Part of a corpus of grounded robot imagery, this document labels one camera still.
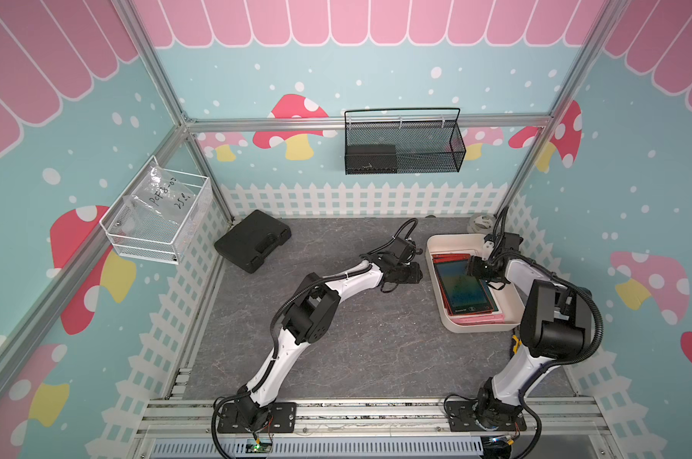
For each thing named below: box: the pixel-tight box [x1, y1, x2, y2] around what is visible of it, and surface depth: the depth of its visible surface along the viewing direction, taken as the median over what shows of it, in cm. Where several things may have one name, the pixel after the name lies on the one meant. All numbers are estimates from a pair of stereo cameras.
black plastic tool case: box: [214, 209, 292, 274], surface depth 111 cm
